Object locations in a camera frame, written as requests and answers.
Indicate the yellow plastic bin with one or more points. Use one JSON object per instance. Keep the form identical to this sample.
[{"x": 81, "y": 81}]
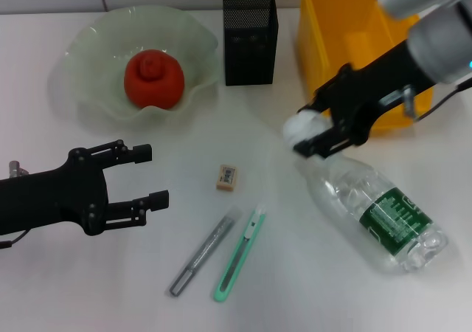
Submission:
[{"x": 313, "y": 33}]

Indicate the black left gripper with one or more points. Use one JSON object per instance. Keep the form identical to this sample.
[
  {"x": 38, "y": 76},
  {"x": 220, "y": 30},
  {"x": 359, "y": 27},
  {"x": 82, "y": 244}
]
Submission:
[{"x": 48, "y": 199}]

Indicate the black mesh pen holder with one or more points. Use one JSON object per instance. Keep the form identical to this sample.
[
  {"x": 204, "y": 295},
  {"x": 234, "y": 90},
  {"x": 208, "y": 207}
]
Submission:
[{"x": 250, "y": 44}]

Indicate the grey glitter pen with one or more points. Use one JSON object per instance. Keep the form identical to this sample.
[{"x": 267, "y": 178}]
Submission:
[{"x": 204, "y": 252}]

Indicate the beige barcode eraser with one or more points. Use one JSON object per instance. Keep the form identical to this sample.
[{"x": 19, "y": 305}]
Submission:
[{"x": 226, "y": 179}]

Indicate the clear green-label water bottle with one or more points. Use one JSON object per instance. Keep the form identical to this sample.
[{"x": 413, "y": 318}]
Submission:
[{"x": 376, "y": 214}]

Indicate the mint green utility knife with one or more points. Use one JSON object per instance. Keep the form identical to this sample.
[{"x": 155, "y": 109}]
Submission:
[{"x": 239, "y": 254}]

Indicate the green glass fruit plate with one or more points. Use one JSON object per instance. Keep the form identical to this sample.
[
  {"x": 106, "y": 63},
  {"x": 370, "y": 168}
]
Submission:
[{"x": 92, "y": 70}]

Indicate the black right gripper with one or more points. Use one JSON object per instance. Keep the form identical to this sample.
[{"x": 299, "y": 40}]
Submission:
[{"x": 380, "y": 85}]

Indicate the white paper ball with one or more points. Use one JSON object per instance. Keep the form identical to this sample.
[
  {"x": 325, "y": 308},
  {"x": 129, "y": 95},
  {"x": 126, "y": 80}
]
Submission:
[{"x": 300, "y": 127}]

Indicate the red-orange toy orange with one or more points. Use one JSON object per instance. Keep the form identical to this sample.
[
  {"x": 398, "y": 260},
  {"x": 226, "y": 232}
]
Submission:
[{"x": 155, "y": 81}]

